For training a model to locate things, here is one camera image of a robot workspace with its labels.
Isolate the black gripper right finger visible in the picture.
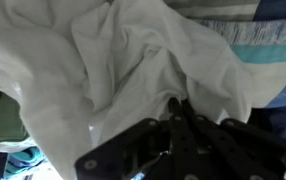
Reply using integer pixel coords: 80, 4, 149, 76
181, 99, 286, 180

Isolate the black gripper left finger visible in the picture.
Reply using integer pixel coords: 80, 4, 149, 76
74, 98, 197, 180

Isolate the white cloth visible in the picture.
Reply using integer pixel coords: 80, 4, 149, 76
0, 0, 255, 180

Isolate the blue teal striped blanket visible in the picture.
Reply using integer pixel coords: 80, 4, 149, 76
164, 0, 286, 144

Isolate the blue and white garment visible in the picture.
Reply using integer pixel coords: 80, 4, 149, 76
1, 145, 48, 179

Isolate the green garment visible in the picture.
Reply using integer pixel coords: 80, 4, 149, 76
0, 78, 30, 144

